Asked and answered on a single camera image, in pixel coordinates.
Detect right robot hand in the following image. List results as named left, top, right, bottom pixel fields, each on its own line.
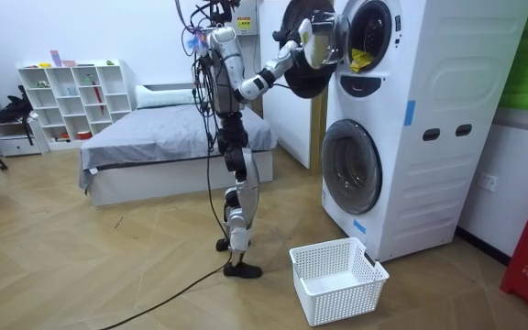
left=271, top=16, right=315, bottom=52

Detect washing machine door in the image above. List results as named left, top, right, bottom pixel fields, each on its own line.
left=277, top=0, right=351, bottom=100

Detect yellow cloth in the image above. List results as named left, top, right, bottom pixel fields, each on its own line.
left=349, top=47, right=375, bottom=73

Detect white wardrobe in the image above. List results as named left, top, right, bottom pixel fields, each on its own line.
left=258, top=0, right=330, bottom=171

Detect robot body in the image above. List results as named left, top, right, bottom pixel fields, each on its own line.
left=193, top=0, right=248, bottom=116

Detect white pillow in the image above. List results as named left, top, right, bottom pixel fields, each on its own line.
left=135, top=84, right=197, bottom=110

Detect robot legs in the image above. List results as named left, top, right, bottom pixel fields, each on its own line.
left=214, top=111, right=264, bottom=280

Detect white washing machine tower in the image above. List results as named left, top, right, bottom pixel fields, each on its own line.
left=320, top=0, right=528, bottom=263

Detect grey bed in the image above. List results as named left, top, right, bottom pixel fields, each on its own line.
left=78, top=83, right=279, bottom=207

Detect red umbrella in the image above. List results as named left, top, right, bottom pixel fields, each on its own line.
left=91, top=85, right=105, bottom=116

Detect white cube shelf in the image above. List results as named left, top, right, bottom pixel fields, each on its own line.
left=16, top=58, right=133, bottom=151

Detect white plastic laundry basket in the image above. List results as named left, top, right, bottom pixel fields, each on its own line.
left=289, top=236, right=391, bottom=327

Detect black bag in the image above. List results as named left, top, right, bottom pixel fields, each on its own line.
left=0, top=84, right=35, bottom=147

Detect small white drawer cabinet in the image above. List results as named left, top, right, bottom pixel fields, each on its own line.
left=0, top=117, right=50, bottom=158

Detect grey wall electrical box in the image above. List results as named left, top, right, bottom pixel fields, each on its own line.
left=229, top=0, right=259, bottom=37

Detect cable bundle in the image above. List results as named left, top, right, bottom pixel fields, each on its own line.
left=173, top=0, right=243, bottom=55

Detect black floor cable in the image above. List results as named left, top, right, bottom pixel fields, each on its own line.
left=98, top=114, right=234, bottom=330

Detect white wall socket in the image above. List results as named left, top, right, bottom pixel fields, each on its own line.
left=477, top=171, right=499, bottom=193

